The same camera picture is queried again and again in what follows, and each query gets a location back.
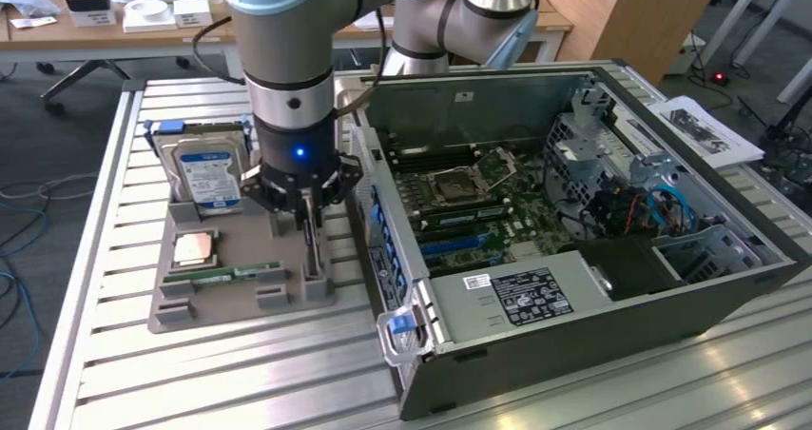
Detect red wire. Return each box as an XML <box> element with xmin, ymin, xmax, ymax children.
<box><xmin>624</xmin><ymin>191</ymin><xmax>641</xmax><ymax>234</ymax></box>

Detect white floor cable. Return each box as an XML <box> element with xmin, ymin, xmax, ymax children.
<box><xmin>0</xmin><ymin>172</ymin><xmax>96</xmax><ymax>201</ymax></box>

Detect grey power supply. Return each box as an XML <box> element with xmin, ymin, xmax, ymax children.
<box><xmin>428</xmin><ymin>251</ymin><xmax>614</xmax><ymax>345</ymax></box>

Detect wooden desk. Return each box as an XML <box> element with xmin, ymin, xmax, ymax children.
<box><xmin>0</xmin><ymin>0</ymin><xmax>576</xmax><ymax>77</ymax></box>

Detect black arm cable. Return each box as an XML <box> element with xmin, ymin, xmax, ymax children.
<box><xmin>192</xmin><ymin>15</ymin><xmax>249</xmax><ymax>87</ymax></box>

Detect hard disk in blue caddy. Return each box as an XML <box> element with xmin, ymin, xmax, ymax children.
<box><xmin>142</xmin><ymin>118</ymin><xmax>254</xmax><ymax>217</ymax></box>

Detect metal disk bay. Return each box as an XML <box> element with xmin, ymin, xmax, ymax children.
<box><xmin>652</xmin><ymin>225</ymin><xmax>762</xmax><ymax>283</ymax></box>

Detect grey parts rack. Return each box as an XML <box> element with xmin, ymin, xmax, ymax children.
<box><xmin>145</xmin><ymin>196</ymin><xmax>338</xmax><ymax>335</ymax></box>

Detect perforated metal drive cage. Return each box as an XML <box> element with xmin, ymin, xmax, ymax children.
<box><xmin>544</xmin><ymin>110</ymin><xmax>641</xmax><ymax>198</ymax></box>

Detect black stand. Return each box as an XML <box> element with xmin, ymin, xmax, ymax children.
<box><xmin>738</xmin><ymin>82</ymin><xmax>812</xmax><ymax>184</ymax></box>

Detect open black PC case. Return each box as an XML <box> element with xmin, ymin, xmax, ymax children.
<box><xmin>333</xmin><ymin>57</ymin><xmax>798</xmax><ymax>421</ymax></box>

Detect silver CPU chip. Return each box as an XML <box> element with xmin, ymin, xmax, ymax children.
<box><xmin>170</xmin><ymin>232</ymin><xmax>216</xmax><ymax>265</ymax></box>

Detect printed manual sheets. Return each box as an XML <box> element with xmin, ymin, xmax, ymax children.
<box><xmin>612</xmin><ymin>95</ymin><xmax>768</xmax><ymax>169</ymax></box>

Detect black and white box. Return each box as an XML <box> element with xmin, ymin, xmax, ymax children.
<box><xmin>62</xmin><ymin>0</ymin><xmax>117</xmax><ymax>28</ymax></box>

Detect blue expansion slot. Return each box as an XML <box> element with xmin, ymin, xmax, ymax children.
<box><xmin>420</xmin><ymin>232</ymin><xmax>489</xmax><ymax>260</ymax></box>

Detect white tape roll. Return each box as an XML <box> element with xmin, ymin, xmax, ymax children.
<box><xmin>124</xmin><ymin>0</ymin><xmax>168</xmax><ymax>22</ymax></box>

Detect beige plastic case handle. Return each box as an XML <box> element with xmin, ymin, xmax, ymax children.
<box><xmin>333</xmin><ymin>78</ymin><xmax>370</xmax><ymax>113</ymax></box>

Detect blue floor cable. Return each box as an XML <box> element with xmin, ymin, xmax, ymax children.
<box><xmin>0</xmin><ymin>201</ymin><xmax>49</xmax><ymax>379</ymax></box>

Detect case handle with blue latch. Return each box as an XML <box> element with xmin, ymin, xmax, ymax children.
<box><xmin>376</xmin><ymin>304</ymin><xmax>436</xmax><ymax>367</ymax></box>

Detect flat white box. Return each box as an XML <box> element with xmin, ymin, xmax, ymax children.
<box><xmin>120</xmin><ymin>13</ymin><xmax>177</xmax><ymax>34</ymax></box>

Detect blue wire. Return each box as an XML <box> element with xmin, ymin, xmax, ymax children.
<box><xmin>645</xmin><ymin>182</ymin><xmax>698</xmax><ymax>234</ymax></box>

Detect black graphics card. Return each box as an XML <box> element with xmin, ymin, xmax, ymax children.
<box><xmin>297</xmin><ymin>186</ymin><xmax>326</xmax><ymax>282</ymax></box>

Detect wooden cabinet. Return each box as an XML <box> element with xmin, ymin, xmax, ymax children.
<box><xmin>532</xmin><ymin>0</ymin><xmax>728</xmax><ymax>82</ymax></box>

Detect green RAM stick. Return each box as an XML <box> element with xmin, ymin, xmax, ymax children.
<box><xmin>162</xmin><ymin>261</ymin><xmax>281</xmax><ymax>284</ymax></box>

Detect white box on floor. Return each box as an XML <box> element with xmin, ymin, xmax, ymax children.
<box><xmin>670</xmin><ymin>44</ymin><xmax>705</xmax><ymax>77</ymax></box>

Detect white labelled box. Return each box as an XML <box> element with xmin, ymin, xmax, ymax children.
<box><xmin>170</xmin><ymin>0</ymin><xmax>213</xmax><ymax>29</ymax></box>

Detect black caster leg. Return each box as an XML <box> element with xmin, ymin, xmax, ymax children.
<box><xmin>38</xmin><ymin>57</ymin><xmax>132</xmax><ymax>115</ymax></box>

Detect CPU socket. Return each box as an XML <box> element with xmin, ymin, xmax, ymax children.
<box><xmin>424</xmin><ymin>166</ymin><xmax>489</xmax><ymax>207</ymax></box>

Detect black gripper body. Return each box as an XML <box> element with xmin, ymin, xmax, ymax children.
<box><xmin>256</xmin><ymin>115</ymin><xmax>341</xmax><ymax>203</ymax></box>

